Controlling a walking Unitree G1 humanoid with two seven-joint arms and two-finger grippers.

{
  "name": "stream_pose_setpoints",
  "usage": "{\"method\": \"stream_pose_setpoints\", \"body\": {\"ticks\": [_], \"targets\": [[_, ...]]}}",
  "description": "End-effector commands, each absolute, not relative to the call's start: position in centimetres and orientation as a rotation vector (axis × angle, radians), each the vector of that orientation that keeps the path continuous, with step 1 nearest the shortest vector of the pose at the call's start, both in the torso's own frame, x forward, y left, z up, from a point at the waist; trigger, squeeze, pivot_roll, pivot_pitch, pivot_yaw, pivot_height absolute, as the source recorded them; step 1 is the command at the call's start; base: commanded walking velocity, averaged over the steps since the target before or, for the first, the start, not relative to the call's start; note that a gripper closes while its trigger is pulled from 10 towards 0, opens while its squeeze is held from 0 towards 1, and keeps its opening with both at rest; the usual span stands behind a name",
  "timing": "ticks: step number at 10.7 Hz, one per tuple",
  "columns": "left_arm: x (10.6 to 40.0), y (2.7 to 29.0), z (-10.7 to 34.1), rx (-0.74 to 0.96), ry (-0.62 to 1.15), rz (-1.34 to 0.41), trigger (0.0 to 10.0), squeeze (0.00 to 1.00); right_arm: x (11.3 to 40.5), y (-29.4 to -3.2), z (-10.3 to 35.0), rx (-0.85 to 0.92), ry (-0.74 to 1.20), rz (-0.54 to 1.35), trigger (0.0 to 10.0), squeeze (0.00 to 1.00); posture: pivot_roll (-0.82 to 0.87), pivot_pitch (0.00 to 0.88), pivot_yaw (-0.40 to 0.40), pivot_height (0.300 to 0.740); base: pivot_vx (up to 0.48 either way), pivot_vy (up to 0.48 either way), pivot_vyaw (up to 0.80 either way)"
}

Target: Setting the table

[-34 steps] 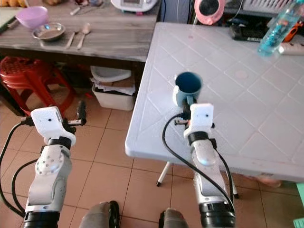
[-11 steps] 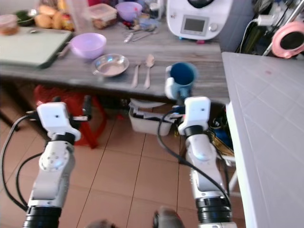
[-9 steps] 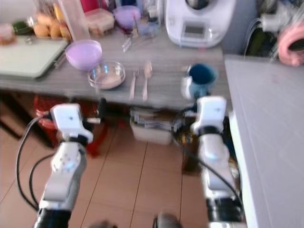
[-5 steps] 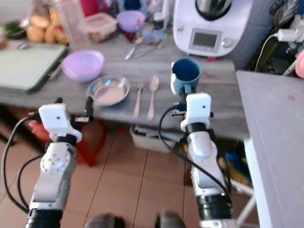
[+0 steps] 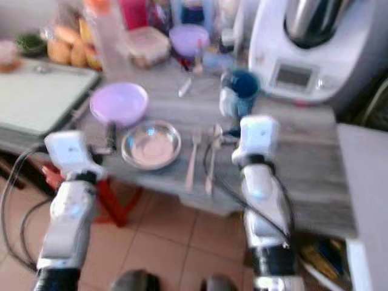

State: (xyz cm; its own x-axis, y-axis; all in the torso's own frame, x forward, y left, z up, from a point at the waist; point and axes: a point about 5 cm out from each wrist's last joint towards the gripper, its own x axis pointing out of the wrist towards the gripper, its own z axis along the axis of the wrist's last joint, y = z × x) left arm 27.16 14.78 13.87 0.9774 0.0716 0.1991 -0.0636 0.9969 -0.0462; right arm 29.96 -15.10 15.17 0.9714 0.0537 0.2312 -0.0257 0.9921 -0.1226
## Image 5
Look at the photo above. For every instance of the blue ceramic mug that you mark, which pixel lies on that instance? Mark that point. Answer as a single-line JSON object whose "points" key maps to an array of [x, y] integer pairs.
{"points": [[239, 94]]}

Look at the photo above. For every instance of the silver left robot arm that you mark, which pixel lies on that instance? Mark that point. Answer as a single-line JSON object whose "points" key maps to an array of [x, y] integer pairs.
{"points": [[66, 218]]}

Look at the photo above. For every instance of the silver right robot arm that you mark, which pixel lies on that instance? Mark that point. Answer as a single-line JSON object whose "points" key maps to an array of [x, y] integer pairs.
{"points": [[264, 194]]}

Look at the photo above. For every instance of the silver spoon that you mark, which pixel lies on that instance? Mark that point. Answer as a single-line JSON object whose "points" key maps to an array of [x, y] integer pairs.
{"points": [[213, 157]]}

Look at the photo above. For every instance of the purple plastic bowl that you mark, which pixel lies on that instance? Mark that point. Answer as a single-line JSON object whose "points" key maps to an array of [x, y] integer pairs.
{"points": [[119, 102]]}

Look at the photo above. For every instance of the stainless steel bowl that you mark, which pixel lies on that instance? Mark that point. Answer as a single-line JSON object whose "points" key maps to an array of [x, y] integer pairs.
{"points": [[151, 145]]}

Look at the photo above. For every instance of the silver fork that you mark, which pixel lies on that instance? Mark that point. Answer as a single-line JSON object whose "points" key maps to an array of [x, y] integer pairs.
{"points": [[193, 160]]}

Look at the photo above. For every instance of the red plastic stool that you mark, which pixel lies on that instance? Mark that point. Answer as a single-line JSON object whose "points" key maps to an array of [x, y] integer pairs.
{"points": [[121, 200]]}

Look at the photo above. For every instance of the small silver utensil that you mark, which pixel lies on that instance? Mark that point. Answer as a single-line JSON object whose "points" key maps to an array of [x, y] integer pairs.
{"points": [[185, 86]]}

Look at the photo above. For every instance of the small clear glass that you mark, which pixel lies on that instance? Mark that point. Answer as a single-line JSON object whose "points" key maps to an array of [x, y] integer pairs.
{"points": [[217, 62]]}

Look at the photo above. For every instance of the white rectangular tray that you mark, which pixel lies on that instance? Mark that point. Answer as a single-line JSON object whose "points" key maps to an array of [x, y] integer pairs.
{"points": [[42, 94]]}

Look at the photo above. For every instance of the clear plastic food container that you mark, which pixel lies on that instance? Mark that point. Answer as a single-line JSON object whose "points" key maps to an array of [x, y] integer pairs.
{"points": [[148, 46]]}

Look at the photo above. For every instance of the clear bottle with orange cap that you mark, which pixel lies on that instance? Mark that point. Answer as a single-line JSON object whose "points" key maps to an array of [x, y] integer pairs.
{"points": [[106, 39]]}

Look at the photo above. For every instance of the bag of bread rolls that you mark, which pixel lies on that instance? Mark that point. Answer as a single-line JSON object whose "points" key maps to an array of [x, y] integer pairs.
{"points": [[68, 48]]}

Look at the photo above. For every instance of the purple lidded container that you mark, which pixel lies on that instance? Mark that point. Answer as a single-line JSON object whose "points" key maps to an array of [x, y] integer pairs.
{"points": [[189, 39]]}

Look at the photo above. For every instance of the small green bowl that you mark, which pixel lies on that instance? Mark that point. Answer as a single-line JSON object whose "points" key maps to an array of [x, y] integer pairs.
{"points": [[30, 44]]}

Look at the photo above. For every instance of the red jar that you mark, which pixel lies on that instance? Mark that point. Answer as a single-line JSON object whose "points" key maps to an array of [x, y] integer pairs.
{"points": [[133, 13]]}

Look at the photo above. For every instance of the dark blue jar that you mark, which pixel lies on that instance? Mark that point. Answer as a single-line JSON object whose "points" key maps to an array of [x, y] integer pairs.
{"points": [[192, 12]]}

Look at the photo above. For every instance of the white kitchen cooking machine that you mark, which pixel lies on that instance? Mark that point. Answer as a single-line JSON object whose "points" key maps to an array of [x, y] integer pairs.
{"points": [[339, 60]]}

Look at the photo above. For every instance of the grey left robot foot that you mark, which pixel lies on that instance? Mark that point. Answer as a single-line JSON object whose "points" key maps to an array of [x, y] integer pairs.
{"points": [[136, 281]]}

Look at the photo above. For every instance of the grey robot foot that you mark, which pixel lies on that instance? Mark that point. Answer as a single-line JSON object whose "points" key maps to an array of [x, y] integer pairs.
{"points": [[136, 281], [218, 284]]}

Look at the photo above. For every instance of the white cabinet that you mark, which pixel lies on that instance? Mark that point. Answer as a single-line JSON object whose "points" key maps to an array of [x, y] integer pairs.
{"points": [[367, 194]]}

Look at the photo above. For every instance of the grey right robot foot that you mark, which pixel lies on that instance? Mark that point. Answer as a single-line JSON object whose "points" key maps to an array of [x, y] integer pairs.
{"points": [[218, 284]]}

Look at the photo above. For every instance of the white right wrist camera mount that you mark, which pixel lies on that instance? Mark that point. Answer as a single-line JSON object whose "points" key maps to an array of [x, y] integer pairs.
{"points": [[257, 134]]}

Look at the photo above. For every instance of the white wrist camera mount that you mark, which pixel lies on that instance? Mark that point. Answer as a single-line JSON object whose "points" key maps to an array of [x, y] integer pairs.
{"points": [[71, 151], [257, 134]]}

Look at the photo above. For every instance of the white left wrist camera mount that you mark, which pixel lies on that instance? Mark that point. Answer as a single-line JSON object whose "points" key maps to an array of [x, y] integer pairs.
{"points": [[71, 151]]}

